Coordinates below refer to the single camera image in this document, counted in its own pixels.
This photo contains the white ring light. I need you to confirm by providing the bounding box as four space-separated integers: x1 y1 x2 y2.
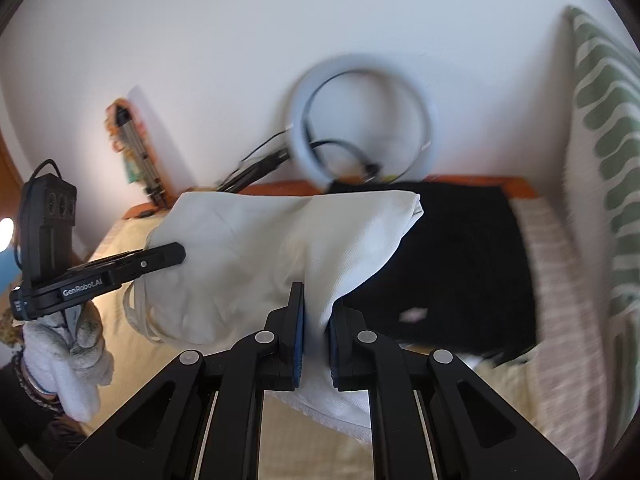
284 54 438 188

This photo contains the pile of black clothes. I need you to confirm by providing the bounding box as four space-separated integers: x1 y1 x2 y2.
343 182 537 364

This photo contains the left hand in white glove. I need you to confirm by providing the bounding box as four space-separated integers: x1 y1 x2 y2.
22 301 114 422

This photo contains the green patterned pillow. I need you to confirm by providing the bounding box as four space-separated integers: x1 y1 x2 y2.
565 6 639 441

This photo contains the white desk lamp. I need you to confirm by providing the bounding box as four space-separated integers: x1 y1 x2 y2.
0 217 15 252

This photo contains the folded grey tripod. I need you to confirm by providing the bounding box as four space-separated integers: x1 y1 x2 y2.
115 105 169 209

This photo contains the white tank top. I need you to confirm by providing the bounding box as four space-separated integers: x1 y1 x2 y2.
124 190 422 440

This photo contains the checked beige blanket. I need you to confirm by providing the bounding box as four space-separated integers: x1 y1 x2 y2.
510 198 606 448

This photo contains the striped yellow bed sheet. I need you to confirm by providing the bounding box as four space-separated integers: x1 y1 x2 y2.
84 216 551 480

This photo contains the black ring light tripod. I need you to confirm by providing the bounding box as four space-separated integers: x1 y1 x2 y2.
217 148 290 193

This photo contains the black cable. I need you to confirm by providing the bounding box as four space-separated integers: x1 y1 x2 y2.
234 71 396 187

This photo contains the orange patterned cloth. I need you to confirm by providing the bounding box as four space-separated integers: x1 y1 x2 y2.
105 99 539 220

